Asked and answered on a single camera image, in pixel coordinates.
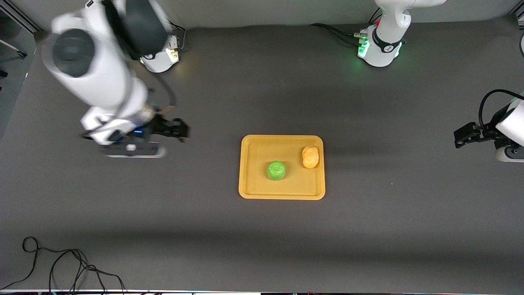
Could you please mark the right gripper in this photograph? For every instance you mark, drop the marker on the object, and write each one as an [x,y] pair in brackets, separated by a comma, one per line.
[163,125]

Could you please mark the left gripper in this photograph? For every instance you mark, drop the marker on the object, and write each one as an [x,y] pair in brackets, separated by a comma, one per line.
[484,133]

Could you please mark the green apple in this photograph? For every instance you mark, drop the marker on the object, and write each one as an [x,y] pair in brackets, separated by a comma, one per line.
[276,170]

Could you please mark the orange-yellow potato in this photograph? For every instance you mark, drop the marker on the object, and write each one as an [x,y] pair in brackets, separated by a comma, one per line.
[310,157]

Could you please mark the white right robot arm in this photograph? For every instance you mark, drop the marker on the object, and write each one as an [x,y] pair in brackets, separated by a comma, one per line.
[98,78]

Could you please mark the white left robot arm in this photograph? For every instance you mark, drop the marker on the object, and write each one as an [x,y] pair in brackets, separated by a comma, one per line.
[382,49]

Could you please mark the yellow plastic tray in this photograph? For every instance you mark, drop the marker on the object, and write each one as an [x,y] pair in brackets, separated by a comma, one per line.
[262,184]

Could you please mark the dark grey table mat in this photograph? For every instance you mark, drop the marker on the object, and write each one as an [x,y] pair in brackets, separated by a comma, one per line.
[262,82]

